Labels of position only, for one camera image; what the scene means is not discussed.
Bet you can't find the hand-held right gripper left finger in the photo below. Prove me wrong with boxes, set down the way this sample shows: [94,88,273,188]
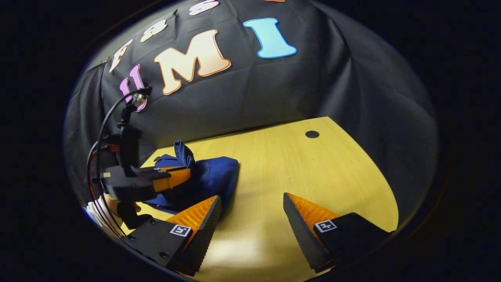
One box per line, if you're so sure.
[123,195,222,277]

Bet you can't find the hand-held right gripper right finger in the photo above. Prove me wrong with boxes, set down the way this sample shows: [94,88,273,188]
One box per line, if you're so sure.
[283,192,392,274]

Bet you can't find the blue jeans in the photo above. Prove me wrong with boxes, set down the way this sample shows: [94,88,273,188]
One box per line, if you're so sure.
[143,140,240,215]

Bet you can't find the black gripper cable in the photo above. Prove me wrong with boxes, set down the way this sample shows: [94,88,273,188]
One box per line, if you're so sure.
[96,88,152,237]

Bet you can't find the black backdrop cloth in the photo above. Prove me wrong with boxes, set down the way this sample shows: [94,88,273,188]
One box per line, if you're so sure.
[63,0,439,220]

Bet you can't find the red gripper cable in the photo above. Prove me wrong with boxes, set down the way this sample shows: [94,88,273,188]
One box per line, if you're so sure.
[87,141,126,237]

